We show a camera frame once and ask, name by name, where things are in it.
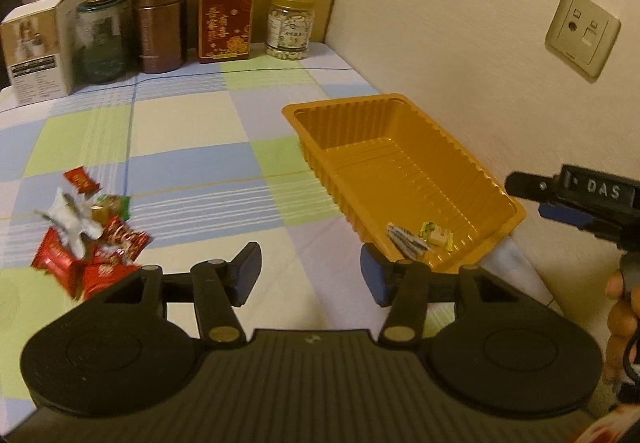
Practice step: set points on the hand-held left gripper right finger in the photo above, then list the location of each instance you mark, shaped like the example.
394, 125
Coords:
374, 278

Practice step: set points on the plastic jar with yellow lid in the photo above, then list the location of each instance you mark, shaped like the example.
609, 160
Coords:
289, 30

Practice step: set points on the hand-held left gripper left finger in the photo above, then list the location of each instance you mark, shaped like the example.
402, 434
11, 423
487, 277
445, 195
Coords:
247, 270

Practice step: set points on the glass jar with green lid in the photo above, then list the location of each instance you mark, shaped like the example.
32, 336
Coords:
100, 43

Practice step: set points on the person's right hand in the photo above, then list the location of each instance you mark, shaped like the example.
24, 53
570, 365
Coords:
620, 333

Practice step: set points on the red gold gift box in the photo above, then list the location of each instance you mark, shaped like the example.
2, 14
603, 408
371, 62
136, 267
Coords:
227, 23

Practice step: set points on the small red candy packet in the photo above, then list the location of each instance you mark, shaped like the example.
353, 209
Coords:
80, 179

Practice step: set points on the grey striped packet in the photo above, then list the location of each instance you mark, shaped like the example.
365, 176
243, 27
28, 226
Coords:
407, 240

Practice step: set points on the red gold patterned packet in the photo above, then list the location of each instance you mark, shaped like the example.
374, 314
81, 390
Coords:
126, 237

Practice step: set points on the red snack packet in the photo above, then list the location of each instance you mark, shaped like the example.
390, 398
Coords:
102, 275
52, 258

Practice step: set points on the red patterned cloth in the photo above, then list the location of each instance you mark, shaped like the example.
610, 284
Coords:
607, 425

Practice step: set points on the yellow green candy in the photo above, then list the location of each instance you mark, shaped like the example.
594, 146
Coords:
436, 234

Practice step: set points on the beige network socket plate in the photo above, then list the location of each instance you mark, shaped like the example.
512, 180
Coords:
582, 33

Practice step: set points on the white cardboard box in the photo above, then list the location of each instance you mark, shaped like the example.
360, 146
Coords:
35, 48

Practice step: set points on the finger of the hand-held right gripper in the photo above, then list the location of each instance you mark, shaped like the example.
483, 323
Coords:
567, 215
527, 187

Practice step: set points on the brown metal canister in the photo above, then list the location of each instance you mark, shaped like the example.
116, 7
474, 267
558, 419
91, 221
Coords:
159, 23

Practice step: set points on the orange plastic tray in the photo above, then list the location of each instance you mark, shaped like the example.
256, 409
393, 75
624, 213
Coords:
400, 158

